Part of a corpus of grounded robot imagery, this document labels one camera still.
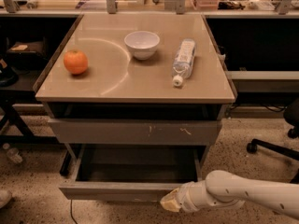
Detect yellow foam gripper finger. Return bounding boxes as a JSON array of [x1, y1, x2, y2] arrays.
[[160, 189, 180, 213]]

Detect grey drawer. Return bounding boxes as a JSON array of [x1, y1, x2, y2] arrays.
[[60, 145, 205, 202], [49, 119, 221, 146]]

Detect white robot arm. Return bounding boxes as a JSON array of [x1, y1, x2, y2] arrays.
[[160, 170, 299, 219]]

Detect grey drawer cabinet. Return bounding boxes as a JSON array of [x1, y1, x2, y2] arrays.
[[32, 13, 237, 176]]

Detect clear plastic water bottle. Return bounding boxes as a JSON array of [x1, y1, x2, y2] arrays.
[[172, 38, 196, 87]]

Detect white bowl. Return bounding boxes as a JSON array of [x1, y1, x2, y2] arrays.
[[124, 31, 160, 60]]

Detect white shoe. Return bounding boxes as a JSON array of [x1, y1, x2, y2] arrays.
[[0, 189, 12, 208]]

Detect plastic bottle on floor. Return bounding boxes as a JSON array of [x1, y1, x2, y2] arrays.
[[2, 143, 23, 164]]

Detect orange fruit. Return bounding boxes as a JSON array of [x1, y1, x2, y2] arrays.
[[64, 49, 88, 75]]

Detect black bag on shelf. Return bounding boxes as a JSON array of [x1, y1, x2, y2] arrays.
[[6, 41, 48, 70]]

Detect black cable on floor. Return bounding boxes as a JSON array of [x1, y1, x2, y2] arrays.
[[69, 199, 78, 224]]

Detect black table frame legs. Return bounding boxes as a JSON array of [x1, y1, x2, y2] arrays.
[[0, 99, 60, 150]]

